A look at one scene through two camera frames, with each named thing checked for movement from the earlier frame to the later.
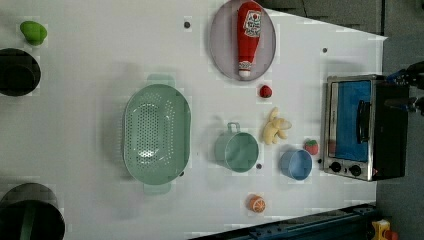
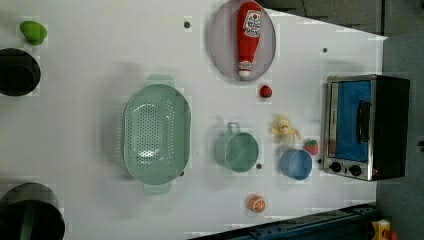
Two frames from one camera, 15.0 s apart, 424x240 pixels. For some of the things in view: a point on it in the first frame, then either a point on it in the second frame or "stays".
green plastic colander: x=157 y=134 stays
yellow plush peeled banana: x=275 y=126 to x=284 y=129
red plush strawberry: x=265 y=91 stays
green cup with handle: x=236 y=150 stays
